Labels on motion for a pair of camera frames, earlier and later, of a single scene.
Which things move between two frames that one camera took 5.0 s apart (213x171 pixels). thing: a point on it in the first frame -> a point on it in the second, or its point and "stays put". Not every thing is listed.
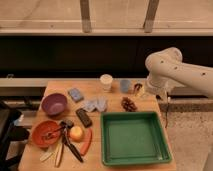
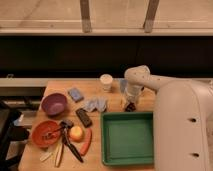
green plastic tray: (133, 138) stays put
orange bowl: (46, 133) stays put
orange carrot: (86, 143) stays put
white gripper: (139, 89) -> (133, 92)
